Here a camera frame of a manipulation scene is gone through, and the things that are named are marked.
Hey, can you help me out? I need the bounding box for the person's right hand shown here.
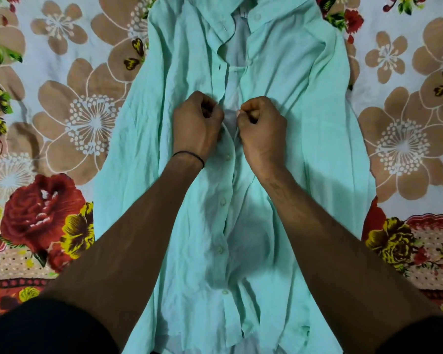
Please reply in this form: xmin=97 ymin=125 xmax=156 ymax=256
xmin=236 ymin=96 xmax=288 ymax=178

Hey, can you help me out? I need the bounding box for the black thread wristband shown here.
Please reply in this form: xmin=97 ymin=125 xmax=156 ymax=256
xmin=171 ymin=150 xmax=206 ymax=169

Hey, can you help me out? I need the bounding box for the floral patterned blanket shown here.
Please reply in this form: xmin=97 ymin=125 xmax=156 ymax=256
xmin=0 ymin=0 xmax=443 ymax=323

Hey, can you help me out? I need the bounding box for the person's left forearm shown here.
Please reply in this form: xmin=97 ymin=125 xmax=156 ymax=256
xmin=40 ymin=154 xmax=206 ymax=351

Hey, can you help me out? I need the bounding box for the person's right forearm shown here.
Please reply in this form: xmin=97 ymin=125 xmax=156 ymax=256
xmin=258 ymin=169 xmax=443 ymax=354

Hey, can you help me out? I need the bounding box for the mint green shirt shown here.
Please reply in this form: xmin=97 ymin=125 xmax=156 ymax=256
xmin=92 ymin=0 xmax=377 ymax=354

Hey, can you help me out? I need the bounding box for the person's left hand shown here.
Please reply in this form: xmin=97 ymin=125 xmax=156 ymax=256
xmin=172 ymin=90 xmax=225 ymax=163

